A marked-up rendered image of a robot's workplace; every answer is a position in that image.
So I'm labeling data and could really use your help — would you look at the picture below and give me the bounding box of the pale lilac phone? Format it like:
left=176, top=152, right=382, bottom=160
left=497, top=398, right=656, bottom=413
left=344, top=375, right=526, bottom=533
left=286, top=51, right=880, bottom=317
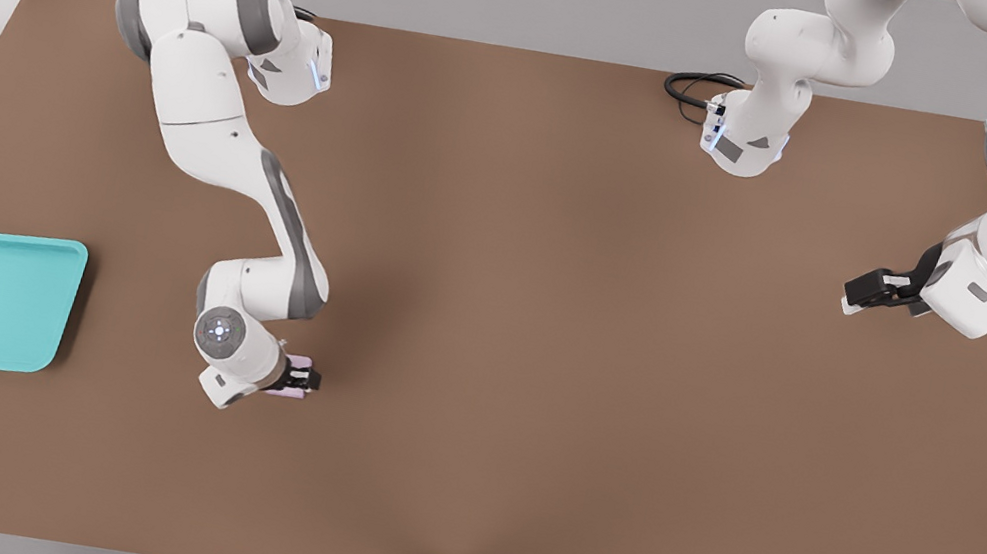
left=264, top=348, right=318, bottom=404

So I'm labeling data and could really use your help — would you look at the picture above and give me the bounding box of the black cable loop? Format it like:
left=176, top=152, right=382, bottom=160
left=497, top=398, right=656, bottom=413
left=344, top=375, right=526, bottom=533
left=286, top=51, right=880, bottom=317
left=658, top=63, right=750, bottom=133

